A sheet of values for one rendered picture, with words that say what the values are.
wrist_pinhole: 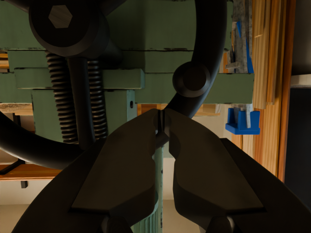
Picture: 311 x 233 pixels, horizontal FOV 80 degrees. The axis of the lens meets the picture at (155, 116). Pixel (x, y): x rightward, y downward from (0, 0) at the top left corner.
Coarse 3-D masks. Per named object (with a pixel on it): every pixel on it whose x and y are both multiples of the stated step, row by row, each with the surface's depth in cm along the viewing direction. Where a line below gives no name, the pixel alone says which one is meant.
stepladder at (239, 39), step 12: (240, 0) 100; (240, 12) 101; (240, 24) 103; (240, 36) 104; (240, 48) 106; (228, 60) 124; (240, 60) 108; (240, 72) 110; (252, 72) 108; (228, 108) 129; (240, 108) 127; (252, 108) 112; (228, 120) 129; (240, 120) 112; (252, 120) 113; (240, 132) 115; (252, 132) 115
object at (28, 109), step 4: (164, 104) 52; (24, 108) 52; (28, 108) 52; (8, 112) 52; (12, 112) 52; (16, 112) 52; (20, 112) 52; (24, 112) 52; (28, 112) 52; (32, 112) 52
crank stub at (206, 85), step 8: (184, 64) 12; (192, 64) 12; (200, 64) 12; (176, 72) 12; (184, 72) 12; (192, 72) 12; (200, 72) 12; (208, 72) 12; (176, 80) 12; (184, 80) 12; (192, 80) 12; (200, 80) 12; (208, 80) 12; (176, 88) 13; (184, 88) 12; (192, 88) 12; (200, 88) 12; (184, 96) 14; (192, 96) 13
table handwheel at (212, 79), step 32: (32, 0) 15; (64, 0) 15; (96, 0) 17; (224, 0) 16; (32, 32) 16; (64, 32) 16; (96, 32) 16; (224, 32) 17; (0, 128) 18; (160, 128) 18; (32, 160) 19; (64, 160) 18
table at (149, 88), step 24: (0, 72) 36; (24, 72) 26; (48, 72) 26; (120, 72) 26; (0, 96) 36; (24, 96) 36; (144, 96) 36; (168, 96) 36; (216, 96) 36; (240, 96) 36
